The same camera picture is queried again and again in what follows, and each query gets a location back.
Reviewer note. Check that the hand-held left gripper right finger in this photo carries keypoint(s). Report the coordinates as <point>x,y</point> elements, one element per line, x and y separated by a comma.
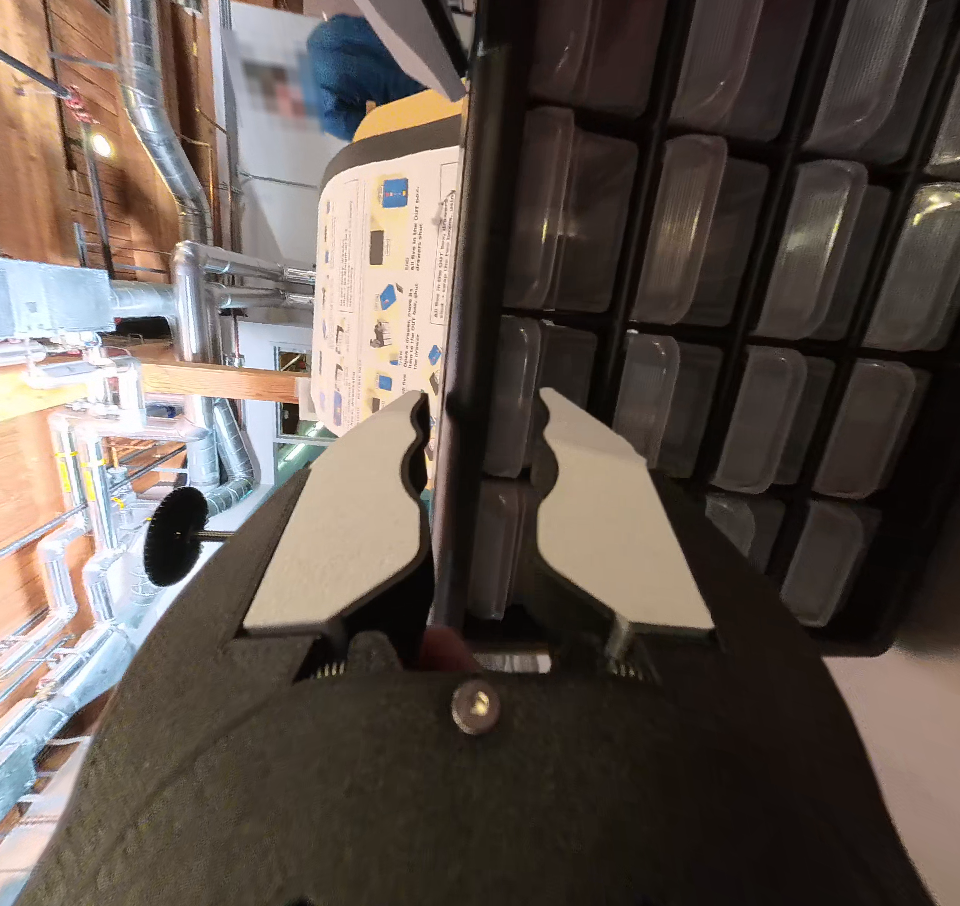
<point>615,539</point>

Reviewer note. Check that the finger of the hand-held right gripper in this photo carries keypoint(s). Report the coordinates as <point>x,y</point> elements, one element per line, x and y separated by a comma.
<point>405,14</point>

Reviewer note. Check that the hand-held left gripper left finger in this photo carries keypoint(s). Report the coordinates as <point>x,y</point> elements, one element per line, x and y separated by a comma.
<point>352,539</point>

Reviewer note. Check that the black drawer cabinet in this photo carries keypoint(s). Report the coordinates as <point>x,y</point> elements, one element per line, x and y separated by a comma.
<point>480,209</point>

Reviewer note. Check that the rows of clear plastic drawers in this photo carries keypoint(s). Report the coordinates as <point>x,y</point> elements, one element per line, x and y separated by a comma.
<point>675,231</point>

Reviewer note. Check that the round wooden table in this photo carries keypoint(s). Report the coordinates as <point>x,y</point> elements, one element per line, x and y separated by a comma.
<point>405,115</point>

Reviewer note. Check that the black round disc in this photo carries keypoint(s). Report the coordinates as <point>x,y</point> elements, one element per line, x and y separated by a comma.
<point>176,535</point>

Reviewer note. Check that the wooden beam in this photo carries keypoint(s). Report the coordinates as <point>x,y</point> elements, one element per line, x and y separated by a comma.
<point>210,381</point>

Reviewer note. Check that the printed instruction sheet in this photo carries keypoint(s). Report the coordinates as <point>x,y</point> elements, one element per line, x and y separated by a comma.
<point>360,284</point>

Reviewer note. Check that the silver pipe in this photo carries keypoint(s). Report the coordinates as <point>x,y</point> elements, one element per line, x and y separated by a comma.
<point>225,276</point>

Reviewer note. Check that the round ceiling lamp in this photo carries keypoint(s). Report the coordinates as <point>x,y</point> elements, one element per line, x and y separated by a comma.
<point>101,145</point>

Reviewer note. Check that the silver spiral air duct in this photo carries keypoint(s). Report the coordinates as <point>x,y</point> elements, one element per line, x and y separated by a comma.
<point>150,96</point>

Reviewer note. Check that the galvanized metal duct box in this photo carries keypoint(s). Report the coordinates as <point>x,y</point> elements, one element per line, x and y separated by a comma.
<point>52,295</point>

